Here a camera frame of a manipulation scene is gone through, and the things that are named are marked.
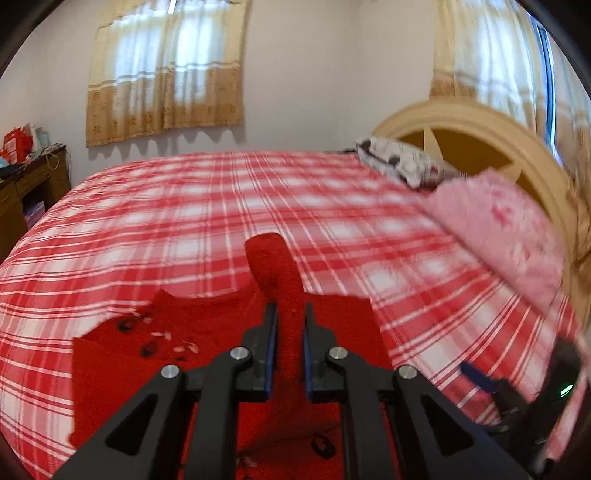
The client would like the grey white patterned pillow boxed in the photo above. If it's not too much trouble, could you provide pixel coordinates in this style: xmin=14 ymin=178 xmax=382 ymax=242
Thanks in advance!
xmin=356 ymin=136 xmax=463 ymax=189

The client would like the brown wooden desk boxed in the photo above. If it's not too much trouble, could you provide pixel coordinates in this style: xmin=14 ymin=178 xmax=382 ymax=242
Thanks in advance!
xmin=1 ymin=144 xmax=71 ymax=261

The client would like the red gift bag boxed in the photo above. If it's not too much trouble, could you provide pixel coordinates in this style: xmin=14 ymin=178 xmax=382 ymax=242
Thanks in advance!
xmin=3 ymin=124 xmax=34 ymax=164

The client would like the cream wooden headboard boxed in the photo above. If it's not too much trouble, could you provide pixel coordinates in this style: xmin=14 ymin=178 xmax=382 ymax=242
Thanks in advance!
xmin=372 ymin=97 xmax=590 ymax=328

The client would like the red knitted sweater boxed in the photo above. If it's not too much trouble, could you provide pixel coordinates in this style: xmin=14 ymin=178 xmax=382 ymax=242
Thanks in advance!
xmin=70 ymin=233 xmax=391 ymax=479

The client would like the pink floral blanket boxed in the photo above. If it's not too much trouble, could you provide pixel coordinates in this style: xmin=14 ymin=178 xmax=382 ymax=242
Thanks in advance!
xmin=422 ymin=169 xmax=566 ymax=314

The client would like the beige patterned window curtain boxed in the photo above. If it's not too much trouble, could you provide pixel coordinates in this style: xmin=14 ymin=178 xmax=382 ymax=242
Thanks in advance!
xmin=85 ymin=1 xmax=250 ymax=147

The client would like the beige curtain by headboard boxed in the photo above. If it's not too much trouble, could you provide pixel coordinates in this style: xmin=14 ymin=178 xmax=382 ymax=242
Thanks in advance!
xmin=428 ymin=0 xmax=591 ymax=195

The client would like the red white plaid bedspread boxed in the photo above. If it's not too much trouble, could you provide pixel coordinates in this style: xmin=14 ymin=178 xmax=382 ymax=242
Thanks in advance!
xmin=1 ymin=152 xmax=583 ymax=479

